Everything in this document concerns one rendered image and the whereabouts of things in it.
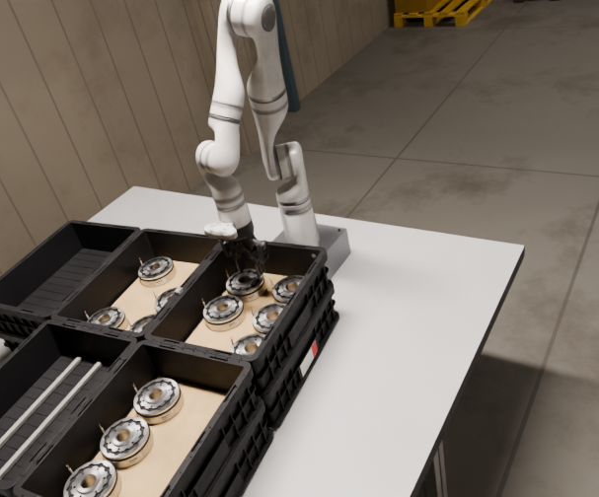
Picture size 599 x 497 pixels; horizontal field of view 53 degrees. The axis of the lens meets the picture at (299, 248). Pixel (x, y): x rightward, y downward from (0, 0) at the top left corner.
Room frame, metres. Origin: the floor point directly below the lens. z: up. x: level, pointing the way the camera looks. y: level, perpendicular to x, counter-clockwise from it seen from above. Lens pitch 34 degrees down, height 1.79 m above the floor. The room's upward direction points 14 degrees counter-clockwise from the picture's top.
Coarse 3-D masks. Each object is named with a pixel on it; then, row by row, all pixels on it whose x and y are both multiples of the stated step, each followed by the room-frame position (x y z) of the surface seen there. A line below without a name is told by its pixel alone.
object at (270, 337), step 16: (320, 256) 1.20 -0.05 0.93; (304, 288) 1.10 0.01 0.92; (176, 304) 1.15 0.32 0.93; (288, 304) 1.06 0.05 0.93; (160, 320) 1.10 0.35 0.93; (144, 336) 1.06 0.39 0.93; (272, 336) 0.96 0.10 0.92; (208, 352) 0.96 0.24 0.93; (224, 352) 0.95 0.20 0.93; (256, 352) 0.92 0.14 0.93
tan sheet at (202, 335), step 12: (264, 276) 1.31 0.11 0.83; (276, 276) 1.30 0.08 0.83; (264, 300) 1.21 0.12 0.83; (204, 324) 1.17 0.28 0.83; (240, 324) 1.14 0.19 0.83; (252, 324) 1.13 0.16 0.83; (192, 336) 1.14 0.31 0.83; (204, 336) 1.13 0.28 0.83; (216, 336) 1.12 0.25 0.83; (228, 336) 1.11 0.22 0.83; (240, 336) 1.09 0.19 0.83; (216, 348) 1.07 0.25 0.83; (228, 348) 1.06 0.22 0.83
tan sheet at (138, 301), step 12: (180, 264) 1.46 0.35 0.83; (192, 264) 1.45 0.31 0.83; (180, 276) 1.40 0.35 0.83; (132, 288) 1.40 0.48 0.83; (144, 288) 1.39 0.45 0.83; (156, 288) 1.38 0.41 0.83; (168, 288) 1.36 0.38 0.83; (120, 300) 1.36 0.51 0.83; (132, 300) 1.35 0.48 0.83; (144, 300) 1.33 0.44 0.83; (132, 312) 1.29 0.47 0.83; (144, 312) 1.28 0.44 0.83
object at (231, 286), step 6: (246, 270) 1.31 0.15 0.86; (252, 270) 1.31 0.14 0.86; (234, 276) 1.30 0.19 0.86; (258, 276) 1.28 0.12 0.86; (228, 282) 1.28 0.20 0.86; (234, 282) 1.27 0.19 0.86; (252, 282) 1.25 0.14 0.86; (258, 282) 1.25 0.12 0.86; (228, 288) 1.25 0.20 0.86; (234, 288) 1.25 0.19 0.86; (240, 288) 1.24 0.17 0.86; (246, 288) 1.24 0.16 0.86; (252, 288) 1.23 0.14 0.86; (258, 288) 1.23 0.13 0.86; (234, 294) 1.23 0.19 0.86; (240, 294) 1.22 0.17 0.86
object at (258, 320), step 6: (264, 306) 1.15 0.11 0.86; (270, 306) 1.14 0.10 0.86; (276, 306) 1.14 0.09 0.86; (282, 306) 1.13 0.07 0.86; (258, 312) 1.13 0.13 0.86; (264, 312) 1.12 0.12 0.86; (258, 318) 1.11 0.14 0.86; (258, 324) 1.08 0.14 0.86; (264, 324) 1.08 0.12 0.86; (270, 324) 1.08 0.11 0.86; (264, 330) 1.06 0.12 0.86
